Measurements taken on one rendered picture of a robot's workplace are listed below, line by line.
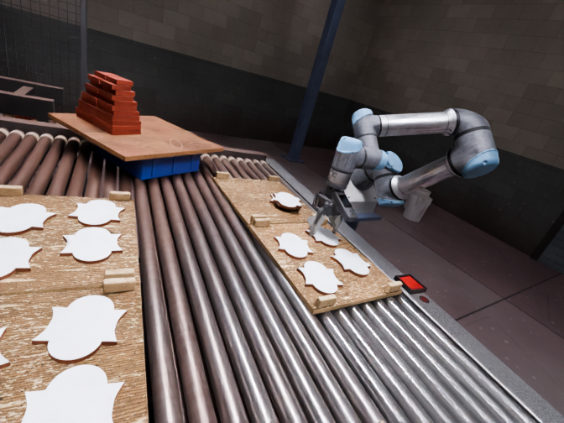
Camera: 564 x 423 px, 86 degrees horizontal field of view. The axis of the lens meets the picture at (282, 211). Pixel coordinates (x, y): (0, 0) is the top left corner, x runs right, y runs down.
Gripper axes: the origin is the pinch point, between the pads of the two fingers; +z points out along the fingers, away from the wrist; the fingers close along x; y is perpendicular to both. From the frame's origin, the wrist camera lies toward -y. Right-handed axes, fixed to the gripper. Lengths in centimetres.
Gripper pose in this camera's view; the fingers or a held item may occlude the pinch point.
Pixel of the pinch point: (323, 235)
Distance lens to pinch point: 111.7
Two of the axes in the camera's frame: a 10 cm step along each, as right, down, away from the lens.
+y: -4.8, -4.6, 7.5
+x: -8.4, 0.0, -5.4
